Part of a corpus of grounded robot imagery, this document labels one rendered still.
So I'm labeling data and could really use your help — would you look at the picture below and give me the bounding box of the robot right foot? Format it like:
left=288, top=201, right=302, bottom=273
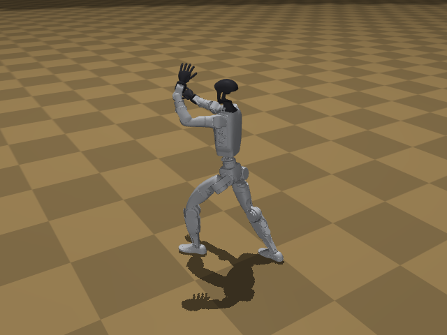
left=258, top=248, right=284, bottom=262

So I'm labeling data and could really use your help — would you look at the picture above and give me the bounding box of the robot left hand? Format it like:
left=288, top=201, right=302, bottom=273
left=175, top=63, right=197, bottom=93

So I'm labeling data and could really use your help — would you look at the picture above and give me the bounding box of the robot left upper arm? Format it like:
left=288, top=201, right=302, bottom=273
left=179, top=115, right=227, bottom=128

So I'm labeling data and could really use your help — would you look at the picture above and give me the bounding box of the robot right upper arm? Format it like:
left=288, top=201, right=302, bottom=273
left=209, top=101, right=238, bottom=114

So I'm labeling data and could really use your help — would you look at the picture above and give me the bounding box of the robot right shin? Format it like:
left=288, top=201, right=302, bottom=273
left=249, top=207, right=277, bottom=254

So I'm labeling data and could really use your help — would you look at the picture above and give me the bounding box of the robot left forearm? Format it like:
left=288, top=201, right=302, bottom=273
left=173, top=84, right=191, bottom=123

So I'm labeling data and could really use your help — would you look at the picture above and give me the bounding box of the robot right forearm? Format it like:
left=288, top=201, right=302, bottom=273
left=192, top=96, right=213, bottom=110

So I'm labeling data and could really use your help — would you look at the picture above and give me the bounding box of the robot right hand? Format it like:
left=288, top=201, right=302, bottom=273
left=182, top=87, right=197, bottom=104

